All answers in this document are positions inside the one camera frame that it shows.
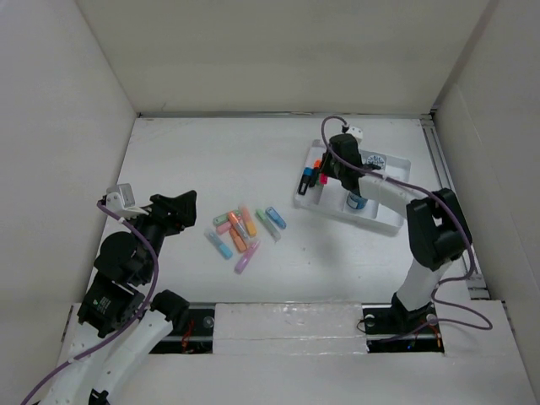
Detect green cap pastel highlighter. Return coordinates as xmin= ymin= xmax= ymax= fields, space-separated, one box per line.
xmin=256 ymin=208 xmax=281 ymax=242

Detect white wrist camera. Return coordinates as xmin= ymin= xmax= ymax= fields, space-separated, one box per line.
xmin=342 ymin=125 xmax=364 ymax=143
xmin=104 ymin=183 xmax=146 ymax=219

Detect pink correction tape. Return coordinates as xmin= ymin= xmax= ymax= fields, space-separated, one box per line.
xmin=216 ymin=221 xmax=232 ymax=235

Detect yellow pastel highlighter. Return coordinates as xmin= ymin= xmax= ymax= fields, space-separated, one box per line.
xmin=239 ymin=204 xmax=257 ymax=238

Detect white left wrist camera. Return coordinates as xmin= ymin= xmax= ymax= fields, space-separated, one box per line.
xmin=104 ymin=183 xmax=146 ymax=219

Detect green correction tape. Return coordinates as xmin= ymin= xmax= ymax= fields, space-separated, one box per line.
xmin=213 ymin=213 xmax=229 ymax=227

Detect blue cap black highlighter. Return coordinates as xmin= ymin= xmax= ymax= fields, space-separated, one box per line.
xmin=297 ymin=167 xmax=312 ymax=196

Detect white compartment organizer tray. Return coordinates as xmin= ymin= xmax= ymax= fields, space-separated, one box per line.
xmin=294 ymin=148 xmax=411 ymax=233

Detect orange correction tape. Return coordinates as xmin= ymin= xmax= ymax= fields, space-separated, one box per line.
xmin=229 ymin=229 xmax=247 ymax=253

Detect peach cap pastel highlighter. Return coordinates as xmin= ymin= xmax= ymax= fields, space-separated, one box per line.
xmin=227 ymin=211 xmax=250 ymax=241

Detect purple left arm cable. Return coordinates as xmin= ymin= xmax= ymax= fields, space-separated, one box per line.
xmin=20 ymin=201 xmax=159 ymax=405

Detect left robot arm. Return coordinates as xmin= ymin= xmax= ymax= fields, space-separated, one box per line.
xmin=23 ymin=183 xmax=197 ymax=404

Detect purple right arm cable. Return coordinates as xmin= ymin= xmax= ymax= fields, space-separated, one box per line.
xmin=321 ymin=116 xmax=494 ymax=343

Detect blue cap pastel highlighter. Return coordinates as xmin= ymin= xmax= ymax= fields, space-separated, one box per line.
xmin=204 ymin=229 xmax=233 ymax=260

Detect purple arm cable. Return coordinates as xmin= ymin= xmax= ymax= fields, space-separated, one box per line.
xmin=321 ymin=116 xmax=494 ymax=343
xmin=20 ymin=201 xmax=159 ymax=405

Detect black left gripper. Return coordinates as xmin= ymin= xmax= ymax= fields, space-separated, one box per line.
xmin=126 ymin=189 xmax=197 ymax=282

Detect aluminium frame rail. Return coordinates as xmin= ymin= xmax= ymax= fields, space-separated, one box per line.
xmin=420 ymin=116 xmax=491 ymax=300

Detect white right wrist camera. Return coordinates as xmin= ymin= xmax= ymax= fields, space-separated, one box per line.
xmin=342 ymin=125 xmax=364 ymax=143

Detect purple cap pastel highlighter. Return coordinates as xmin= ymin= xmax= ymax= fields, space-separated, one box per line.
xmin=234 ymin=240 xmax=260 ymax=274

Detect blue correction tape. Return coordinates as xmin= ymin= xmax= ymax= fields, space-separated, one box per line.
xmin=265 ymin=207 xmax=287 ymax=230

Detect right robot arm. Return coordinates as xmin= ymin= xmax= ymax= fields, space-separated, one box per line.
xmin=321 ymin=133 xmax=472 ymax=334

